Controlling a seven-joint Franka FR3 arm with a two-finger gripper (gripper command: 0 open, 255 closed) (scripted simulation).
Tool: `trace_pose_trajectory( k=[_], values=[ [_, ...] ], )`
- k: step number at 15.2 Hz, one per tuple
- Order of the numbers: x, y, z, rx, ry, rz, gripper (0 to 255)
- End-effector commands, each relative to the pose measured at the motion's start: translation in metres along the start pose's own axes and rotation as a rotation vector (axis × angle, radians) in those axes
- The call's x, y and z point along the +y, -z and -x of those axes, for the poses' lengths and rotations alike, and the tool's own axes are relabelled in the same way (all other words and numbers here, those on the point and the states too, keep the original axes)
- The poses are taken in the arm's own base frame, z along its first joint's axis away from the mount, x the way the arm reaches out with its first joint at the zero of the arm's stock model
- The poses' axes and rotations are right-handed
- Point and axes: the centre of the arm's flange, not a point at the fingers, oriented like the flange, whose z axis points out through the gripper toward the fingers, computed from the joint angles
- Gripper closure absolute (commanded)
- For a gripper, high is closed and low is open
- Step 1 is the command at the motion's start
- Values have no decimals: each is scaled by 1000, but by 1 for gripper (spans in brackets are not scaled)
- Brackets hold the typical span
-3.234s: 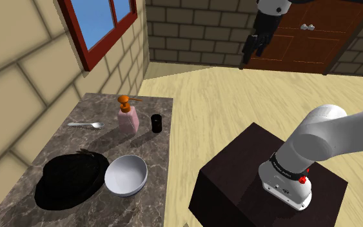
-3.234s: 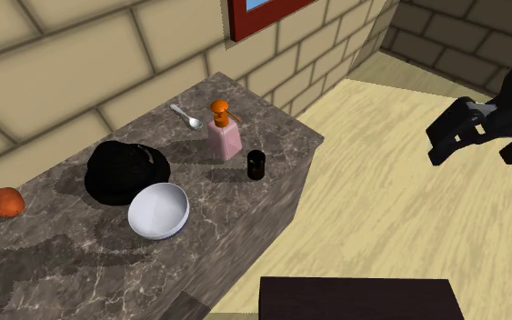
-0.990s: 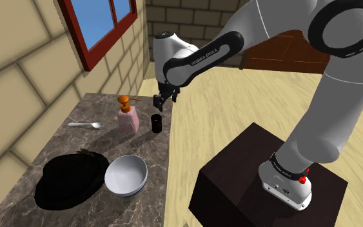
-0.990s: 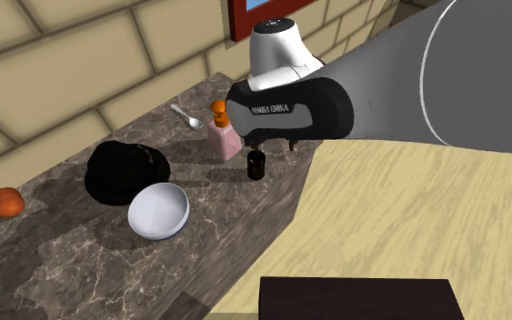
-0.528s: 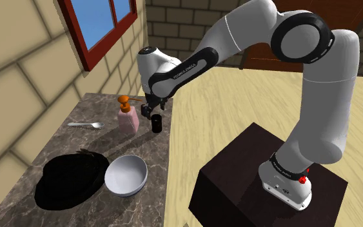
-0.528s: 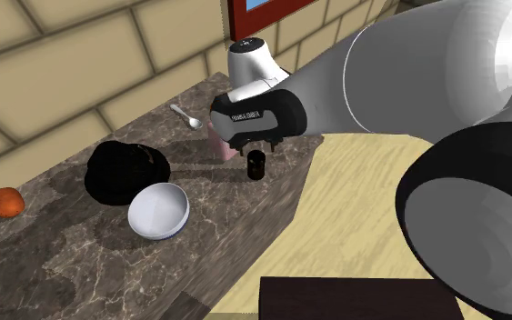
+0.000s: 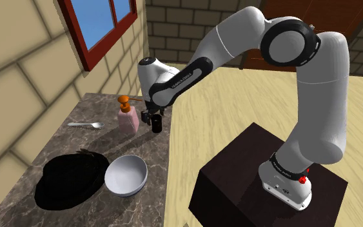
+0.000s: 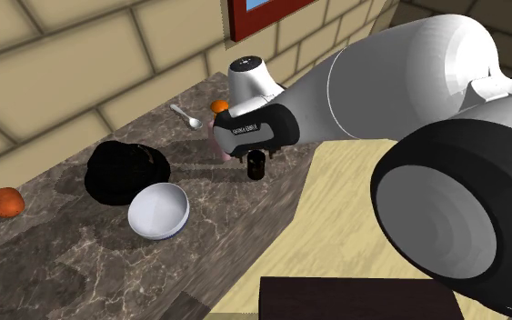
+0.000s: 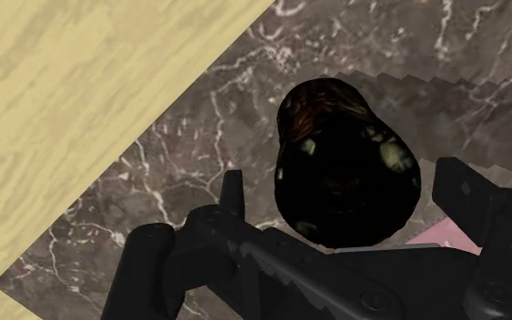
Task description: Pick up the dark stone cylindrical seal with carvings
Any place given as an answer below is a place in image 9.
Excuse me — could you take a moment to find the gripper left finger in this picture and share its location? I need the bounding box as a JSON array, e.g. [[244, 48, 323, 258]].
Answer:
[[100, 169, 406, 320]]

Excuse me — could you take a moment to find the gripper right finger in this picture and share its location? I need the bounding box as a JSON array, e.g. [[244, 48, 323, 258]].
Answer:
[[431, 156, 512, 320]]

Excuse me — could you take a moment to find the pink flat object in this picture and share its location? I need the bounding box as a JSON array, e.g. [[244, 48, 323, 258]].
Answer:
[[404, 215, 483, 256]]

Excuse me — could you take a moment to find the dark mottled pear-shaped object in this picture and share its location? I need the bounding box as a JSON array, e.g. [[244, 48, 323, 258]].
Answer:
[[274, 77, 422, 249]]

